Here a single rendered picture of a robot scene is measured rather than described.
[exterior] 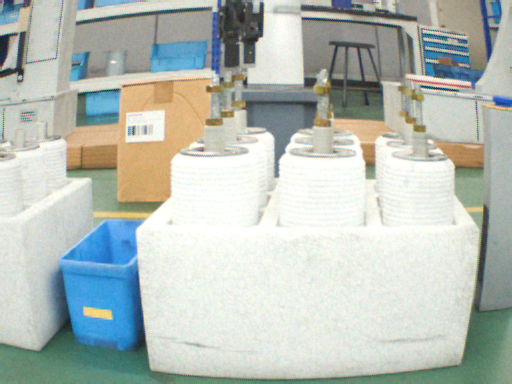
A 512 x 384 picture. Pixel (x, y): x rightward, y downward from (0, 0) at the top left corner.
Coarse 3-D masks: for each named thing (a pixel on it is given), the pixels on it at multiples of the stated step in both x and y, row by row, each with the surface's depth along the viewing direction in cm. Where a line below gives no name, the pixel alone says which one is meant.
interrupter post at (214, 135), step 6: (210, 126) 101; (216, 126) 101; (222, 126) 102; (204, 132) 102; (210, 132) 101; (216, 132) 101; (222, 132) 102; (210, 138) 101; (216, 138) 101; (222, 138) 102; (210, 144) 102; (216, 144) 102; (222, 144) 102; (204, 150) 102; (210, 150) 102; (216, 150) 102; (222, 150) 102
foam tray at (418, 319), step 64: (192, 256) 97; (256, 256) 96; (320, 256) 96; (384, 256) 95; (448, 256) 94; (192, 320) 98; (256, 320) 97; (320, 320) 97; (384, 320) 96; (448, 320) 95
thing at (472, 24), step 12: (444, 0) 694; (456, 0) 694; (468, 0) 694; (444, 12) 696; (456, 12) 696; (468, 12) 696; (480, 12) 696; (444, 24) 698; (456, 24) 698; (468, 24) 698; (480, 24) 698; (468, 36) 700; (480, 36) 700; (480, 48) 702; (492, 48) 704; (480, 60) 704
